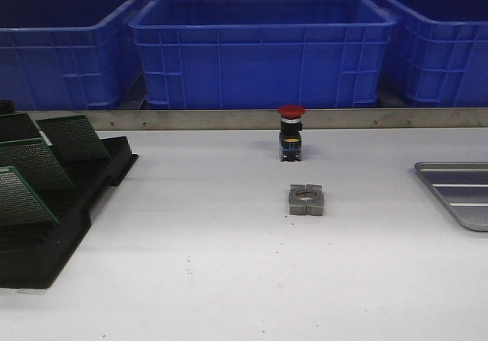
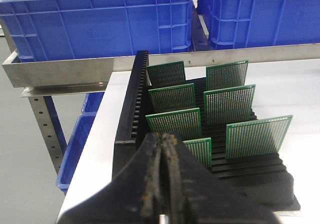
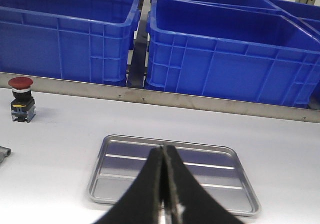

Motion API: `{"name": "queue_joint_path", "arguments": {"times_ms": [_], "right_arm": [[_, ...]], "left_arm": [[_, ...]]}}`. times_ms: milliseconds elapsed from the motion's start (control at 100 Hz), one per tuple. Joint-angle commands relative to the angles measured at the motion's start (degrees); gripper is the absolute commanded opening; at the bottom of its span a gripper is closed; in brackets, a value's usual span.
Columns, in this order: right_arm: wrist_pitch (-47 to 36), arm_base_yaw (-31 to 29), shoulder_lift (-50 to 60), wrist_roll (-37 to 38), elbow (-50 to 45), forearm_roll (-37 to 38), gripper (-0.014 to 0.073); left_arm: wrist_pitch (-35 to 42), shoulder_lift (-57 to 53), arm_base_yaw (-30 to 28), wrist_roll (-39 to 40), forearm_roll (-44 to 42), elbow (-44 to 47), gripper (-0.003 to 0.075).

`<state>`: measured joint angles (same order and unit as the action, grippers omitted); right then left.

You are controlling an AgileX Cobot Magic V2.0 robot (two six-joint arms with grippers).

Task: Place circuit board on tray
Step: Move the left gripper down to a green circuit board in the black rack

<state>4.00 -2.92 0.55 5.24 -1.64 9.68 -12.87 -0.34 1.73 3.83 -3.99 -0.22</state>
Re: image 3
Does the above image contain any metal table edge rail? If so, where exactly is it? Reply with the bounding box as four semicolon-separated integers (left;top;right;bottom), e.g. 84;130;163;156
0;71;320;123

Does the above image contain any blue plastic crate centre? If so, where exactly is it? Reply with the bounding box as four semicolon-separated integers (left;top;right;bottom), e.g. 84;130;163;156
0;0;140;86

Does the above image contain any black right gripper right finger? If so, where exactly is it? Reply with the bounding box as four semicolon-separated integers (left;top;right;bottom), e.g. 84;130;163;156
163;145;242;223

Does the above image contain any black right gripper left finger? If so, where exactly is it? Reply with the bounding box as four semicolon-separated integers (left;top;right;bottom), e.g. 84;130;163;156
96;147;163;223

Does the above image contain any grey metal clamp block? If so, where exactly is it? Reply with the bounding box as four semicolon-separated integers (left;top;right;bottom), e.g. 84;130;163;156
0;146;11;163

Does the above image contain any silver metal tray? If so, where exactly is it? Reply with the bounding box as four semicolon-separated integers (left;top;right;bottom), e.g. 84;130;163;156
87;135;261;217

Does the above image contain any red emergency stop button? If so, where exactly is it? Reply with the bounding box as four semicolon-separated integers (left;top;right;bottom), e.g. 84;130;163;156
8;77;36;123

